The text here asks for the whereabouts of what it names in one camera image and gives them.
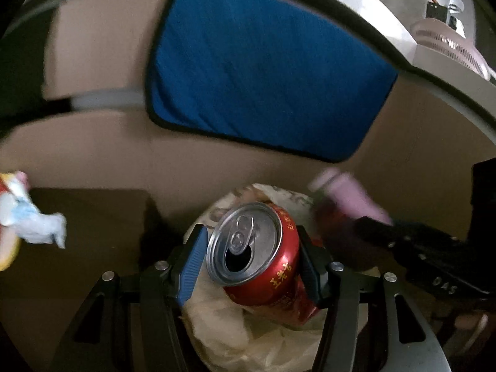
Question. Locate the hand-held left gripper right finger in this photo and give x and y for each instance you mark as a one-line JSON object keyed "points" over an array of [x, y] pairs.
{"points": [[310, 273]]}

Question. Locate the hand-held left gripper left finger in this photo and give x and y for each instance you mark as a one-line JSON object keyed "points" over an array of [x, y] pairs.
{"points": [[192, 267]]}

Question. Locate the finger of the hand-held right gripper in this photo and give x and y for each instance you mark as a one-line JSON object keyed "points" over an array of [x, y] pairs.
{"points": [[376, 233]]}

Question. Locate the pink packet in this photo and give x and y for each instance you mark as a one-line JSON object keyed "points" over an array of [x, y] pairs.
{"points": [[358, 201]]}

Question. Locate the red drink can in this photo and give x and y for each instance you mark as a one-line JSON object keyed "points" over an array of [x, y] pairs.
{"points": [[271, 263]]}

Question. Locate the large cardboard box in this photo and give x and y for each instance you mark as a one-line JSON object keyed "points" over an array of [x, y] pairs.
{"points": [[97, 151]]}

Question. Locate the cream plastic bag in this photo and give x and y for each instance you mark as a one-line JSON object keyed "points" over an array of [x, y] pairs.
{"points": [[217, 329]]}

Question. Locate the crumpled white blue wrapper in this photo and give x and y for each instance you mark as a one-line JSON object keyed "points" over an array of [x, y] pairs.
{"points": [[35, 221]]}

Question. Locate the blue cloth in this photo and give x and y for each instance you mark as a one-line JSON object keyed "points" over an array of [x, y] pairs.
{"points": [[267, 69]]}

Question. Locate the white basket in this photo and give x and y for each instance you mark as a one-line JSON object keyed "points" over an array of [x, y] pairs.
{"points": [[453, 42]]}

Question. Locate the small black box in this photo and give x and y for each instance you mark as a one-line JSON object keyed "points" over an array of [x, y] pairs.
{"points": [[437, 11]]}

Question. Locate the white round object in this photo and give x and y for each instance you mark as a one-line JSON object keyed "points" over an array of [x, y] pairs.
{"points": [[457, 4]]}

